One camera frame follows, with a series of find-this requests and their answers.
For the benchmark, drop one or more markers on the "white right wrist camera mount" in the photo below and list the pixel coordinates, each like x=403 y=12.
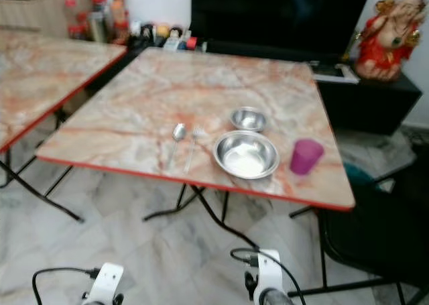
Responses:
x=268 y=275

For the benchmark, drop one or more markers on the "small red-lid jar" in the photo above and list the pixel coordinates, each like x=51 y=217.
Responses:
x=120 y=33
x=75 y=33

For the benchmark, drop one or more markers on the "purple plastic cup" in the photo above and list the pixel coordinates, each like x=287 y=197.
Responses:
x=306 y=157

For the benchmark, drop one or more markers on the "black mouse figurine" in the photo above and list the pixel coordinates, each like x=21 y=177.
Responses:
x=177 y=31
x=147 y=33

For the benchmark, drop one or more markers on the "small red box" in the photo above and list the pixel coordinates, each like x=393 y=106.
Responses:
x=191 y=43

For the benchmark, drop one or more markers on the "white electronic box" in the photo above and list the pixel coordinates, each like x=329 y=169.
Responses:
x=173 y=43

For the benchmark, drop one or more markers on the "marble folding table red edge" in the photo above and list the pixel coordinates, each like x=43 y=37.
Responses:
x=40 y=77
x=147 y=97

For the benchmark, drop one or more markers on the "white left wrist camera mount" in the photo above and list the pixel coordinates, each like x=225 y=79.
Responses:
x=109 y=279

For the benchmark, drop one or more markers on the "teal plastic item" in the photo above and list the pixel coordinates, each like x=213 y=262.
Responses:
x=358 y=173

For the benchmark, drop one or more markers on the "wooden drawer cabinet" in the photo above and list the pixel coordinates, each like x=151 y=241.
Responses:
x=40 y=13

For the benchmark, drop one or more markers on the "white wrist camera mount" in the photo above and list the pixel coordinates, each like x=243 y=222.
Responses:
x=109 y=279
x=268 y=275

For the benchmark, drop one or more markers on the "steel fork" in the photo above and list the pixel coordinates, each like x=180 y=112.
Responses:
x=193 y=144

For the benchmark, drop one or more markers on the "black chair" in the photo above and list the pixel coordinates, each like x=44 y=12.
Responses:
x=382 y=231

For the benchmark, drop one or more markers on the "red Ganesha statue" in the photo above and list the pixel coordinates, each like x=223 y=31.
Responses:
x=379 y=50

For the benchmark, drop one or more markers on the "small steel bowl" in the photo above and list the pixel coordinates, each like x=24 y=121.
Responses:
x=248 y=120

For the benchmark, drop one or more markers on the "yellow figurine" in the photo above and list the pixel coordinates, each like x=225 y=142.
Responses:
x=162 y=31

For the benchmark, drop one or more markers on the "large clear red-lid jar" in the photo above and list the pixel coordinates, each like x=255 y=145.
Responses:
x=99 y=5

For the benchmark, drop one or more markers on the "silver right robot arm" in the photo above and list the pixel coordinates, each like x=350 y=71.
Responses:
x=275 y=298

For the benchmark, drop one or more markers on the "steel tumbler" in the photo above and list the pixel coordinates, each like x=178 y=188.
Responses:
x=97 y=28

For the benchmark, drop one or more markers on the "steel spoon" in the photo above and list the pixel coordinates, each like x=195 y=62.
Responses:
x=178 y=131

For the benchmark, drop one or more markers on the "pink red-capped bottle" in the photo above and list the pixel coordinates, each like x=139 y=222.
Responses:
x=71 y=13

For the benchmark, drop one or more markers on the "large steel bowl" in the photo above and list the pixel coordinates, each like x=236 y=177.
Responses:
x=247 y=157

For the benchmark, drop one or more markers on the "black television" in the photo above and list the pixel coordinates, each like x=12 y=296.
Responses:
x=275 y=17

